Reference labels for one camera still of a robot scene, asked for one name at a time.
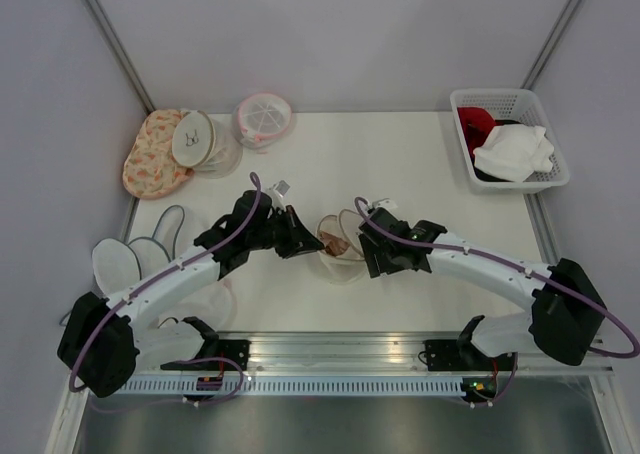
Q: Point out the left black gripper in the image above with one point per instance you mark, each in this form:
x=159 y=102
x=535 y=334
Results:
x=297 y=235

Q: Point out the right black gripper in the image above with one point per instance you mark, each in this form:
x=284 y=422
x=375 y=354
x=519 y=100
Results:
x=370 y=249

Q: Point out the beige round mesh laundry bag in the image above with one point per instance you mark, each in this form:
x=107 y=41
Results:
x=351 y=266

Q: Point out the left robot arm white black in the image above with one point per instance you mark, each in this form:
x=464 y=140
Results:
x=107 y=339

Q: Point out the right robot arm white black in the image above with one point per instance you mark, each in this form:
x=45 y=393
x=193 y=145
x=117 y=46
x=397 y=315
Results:
x=560 y=309

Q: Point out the pink lace bra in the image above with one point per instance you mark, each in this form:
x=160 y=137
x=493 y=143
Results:
x=334 y=245

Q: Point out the pink trimmed mesh laundry bag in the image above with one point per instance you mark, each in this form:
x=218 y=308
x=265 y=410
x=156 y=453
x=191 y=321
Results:
x=261 y=119

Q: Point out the white grey-trimmed mesh laundry bag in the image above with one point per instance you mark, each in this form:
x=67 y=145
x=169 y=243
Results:
x=120 y=259

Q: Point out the beige cylindrical mesh laundry bag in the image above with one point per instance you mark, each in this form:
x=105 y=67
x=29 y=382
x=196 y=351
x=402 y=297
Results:
x=205 y=145

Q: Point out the floral peach laundry bag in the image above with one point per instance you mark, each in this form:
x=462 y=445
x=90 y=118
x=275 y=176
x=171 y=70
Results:
x=150 y=170

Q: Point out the white bra in basket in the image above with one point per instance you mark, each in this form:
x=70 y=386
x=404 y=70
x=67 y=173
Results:
x=514 y=152

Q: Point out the red garment in basket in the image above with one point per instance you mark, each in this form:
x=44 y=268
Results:
x=477 y=124

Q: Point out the white plastic basket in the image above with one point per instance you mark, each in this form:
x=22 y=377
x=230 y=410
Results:
x=511 y=105

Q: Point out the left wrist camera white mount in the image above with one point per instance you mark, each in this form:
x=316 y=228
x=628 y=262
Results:
x=278 y=193

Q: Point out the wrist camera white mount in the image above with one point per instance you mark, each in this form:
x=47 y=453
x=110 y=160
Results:
x=386 y=203
x=278 y=193

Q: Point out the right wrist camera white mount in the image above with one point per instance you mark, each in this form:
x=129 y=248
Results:
x=386 y=203

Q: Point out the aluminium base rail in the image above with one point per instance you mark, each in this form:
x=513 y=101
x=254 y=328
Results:
x=330 y=349

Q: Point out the white slotted cable duct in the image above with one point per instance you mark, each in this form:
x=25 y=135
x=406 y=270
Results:
x=297 y=385

